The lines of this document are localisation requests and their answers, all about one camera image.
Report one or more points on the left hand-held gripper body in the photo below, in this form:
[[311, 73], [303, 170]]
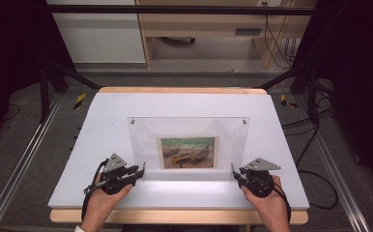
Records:
[[114, 164]]

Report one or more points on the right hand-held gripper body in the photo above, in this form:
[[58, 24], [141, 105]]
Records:
[[260, 166]]

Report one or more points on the boat painting print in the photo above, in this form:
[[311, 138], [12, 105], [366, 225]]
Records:
[[187, 153]]

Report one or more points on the clear acrylic photo frame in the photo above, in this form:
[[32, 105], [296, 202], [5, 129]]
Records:
[[187, 127]]

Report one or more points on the person's right hand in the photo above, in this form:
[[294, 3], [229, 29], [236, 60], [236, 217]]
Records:
[[273, 209]]

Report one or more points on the person's left hand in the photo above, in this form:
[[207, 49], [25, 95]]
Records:
[[102, 206]]

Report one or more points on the wooden table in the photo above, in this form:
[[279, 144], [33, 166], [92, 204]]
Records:
[[181, 216]]

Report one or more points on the white foam board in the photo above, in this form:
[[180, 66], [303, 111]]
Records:
[[181, 104]]

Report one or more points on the black metal stand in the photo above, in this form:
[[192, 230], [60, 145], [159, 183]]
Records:
[[311, 96], [44, 93]]

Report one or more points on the white cabinet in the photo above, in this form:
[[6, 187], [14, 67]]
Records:
[[100, 38]]

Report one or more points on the black curtain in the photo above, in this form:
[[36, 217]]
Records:
[[358, 80], [10, 48]]

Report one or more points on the light wooden desk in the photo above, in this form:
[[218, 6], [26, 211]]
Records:
[[200, 22]]

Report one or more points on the silver floor rail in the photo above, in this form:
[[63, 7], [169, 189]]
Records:
[[23, 154], [332, 161]]

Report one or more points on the black horizontal frame bar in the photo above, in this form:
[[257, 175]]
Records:
[[175, 9]]

